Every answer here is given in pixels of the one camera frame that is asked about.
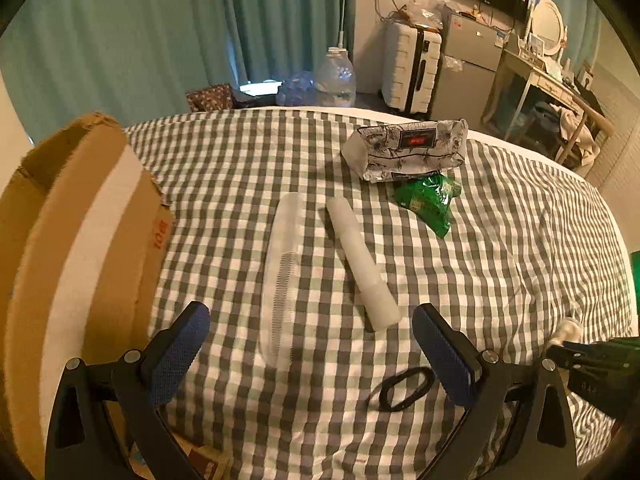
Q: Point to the white vanity desk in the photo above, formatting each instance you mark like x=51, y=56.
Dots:
x=513, y=66

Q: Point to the grey mini fridge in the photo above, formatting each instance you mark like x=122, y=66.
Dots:
x=467, y=66

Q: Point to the teal curtain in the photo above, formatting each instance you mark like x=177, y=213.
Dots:
x=137, y=59

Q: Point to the red white sachet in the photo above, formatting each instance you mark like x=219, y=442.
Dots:
x=211, y=464

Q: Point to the clear plastic tube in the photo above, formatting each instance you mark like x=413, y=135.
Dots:
x=279, y=283

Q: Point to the oval vanity mirror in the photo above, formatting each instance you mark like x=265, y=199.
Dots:
x=545, y=29

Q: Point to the brown cardboard box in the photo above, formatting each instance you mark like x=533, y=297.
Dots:
x=84, y=233

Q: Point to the grey checkered bed sheet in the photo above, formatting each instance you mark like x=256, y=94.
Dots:
x=529, y=245

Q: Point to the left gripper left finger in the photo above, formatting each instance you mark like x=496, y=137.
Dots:
x=82, y=442

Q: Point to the green snack wrapper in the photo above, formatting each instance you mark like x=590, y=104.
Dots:
x=430, y=198

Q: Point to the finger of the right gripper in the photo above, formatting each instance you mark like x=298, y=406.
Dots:
x=605, y=374

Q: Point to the white plastic bottle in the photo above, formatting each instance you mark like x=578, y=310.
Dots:
x=381, y=307

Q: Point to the white suitcase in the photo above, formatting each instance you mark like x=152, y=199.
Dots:
x=410, y=68

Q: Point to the floral patterned bag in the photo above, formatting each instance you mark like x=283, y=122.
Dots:
x=211, y=99

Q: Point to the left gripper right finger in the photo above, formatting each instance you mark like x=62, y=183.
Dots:
x=539, y=442

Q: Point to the white tape roll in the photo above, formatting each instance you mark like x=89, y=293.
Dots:
x=568, y=330

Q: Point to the large water jug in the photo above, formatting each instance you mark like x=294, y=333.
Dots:
x=335, y=80

